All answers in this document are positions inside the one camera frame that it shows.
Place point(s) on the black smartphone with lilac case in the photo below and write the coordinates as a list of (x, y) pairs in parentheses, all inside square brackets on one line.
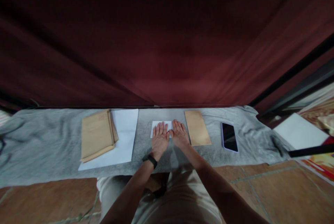
[(229, 137)]

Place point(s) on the person's right hand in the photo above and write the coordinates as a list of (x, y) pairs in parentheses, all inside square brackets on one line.
[(181, 135)]

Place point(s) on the dark red curtain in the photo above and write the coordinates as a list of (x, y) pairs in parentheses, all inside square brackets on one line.
[(156, 38)]

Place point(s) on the person's legs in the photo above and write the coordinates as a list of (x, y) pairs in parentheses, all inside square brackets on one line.
[(177, 200)]

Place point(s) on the stack of brown envelopes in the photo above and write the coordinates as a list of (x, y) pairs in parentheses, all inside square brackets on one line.
[(96, 135)]

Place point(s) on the black metal frame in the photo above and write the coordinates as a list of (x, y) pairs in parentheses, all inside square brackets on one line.
[(294, 74)]

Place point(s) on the person's left hand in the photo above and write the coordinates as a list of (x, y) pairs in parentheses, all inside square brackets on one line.
[(159, 140)]

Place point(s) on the long brown envelope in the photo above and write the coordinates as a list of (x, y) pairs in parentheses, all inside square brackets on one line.
[(198, 128)]

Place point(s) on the large white paper sheet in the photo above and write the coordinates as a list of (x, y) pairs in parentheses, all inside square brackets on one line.
[(124, 140)]

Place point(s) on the orange yellow printed mat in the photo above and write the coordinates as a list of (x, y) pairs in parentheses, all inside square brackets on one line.
[(322, 168)]

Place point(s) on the grey cloth table cover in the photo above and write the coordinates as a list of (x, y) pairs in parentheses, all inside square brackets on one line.
[(52, 151)]

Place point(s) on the small white paper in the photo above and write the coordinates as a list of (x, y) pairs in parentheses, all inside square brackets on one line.
[(156, 124)]

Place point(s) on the patterned beige fabric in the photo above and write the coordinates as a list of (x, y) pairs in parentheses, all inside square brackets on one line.
[(319, 114)]

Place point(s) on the black bar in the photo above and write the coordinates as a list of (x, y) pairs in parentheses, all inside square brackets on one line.
[(313, 150)]

